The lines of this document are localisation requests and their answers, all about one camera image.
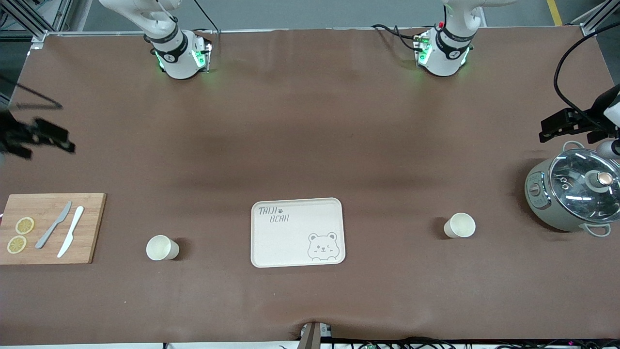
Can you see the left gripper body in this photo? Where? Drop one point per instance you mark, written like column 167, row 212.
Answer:
column 596, row 113

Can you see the white plastic cup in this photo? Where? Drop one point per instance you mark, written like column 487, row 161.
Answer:
column 460, row 226
column 162, row 248

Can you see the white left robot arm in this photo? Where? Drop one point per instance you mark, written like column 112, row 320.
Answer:
column 443, row 58

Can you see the glass pot lid with knob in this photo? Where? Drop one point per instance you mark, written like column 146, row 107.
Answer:
column 581, row 186

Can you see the yellow lemon slice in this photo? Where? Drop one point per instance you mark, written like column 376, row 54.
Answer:
column 16, row 245
column 24, row 226

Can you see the grey electric cooking pot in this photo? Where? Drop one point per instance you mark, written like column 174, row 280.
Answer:
column 540, row 203

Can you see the grey plastic knife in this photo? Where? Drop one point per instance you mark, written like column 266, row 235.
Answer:
column 46, row 237

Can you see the white plastic knife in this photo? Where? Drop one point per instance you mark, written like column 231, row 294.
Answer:
column 68, row 242

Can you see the cream tray with bear print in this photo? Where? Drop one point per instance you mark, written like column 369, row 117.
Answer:
column 295, row 242

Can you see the aluminium frame rail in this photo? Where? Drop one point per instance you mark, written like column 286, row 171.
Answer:
column 596, row 17
column 29, row 19

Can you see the grey metal mounting post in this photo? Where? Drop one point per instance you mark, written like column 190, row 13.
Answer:
column 312, row 337

